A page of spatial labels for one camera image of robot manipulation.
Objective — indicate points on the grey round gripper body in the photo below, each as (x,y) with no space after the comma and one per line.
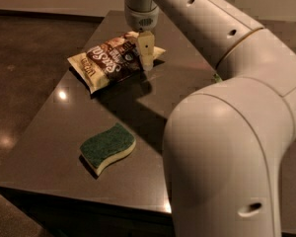
(142,20)

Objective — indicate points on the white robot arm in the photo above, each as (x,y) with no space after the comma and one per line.
(223,145)

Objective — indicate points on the green jalapeno chip bag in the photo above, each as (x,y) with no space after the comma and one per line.
(217,78)

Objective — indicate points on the brown chip bag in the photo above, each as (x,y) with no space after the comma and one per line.
(109,62)

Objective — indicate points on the green and white sponge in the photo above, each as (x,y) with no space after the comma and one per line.
(107,147)

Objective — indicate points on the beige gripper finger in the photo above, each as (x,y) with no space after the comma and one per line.
(145,46)

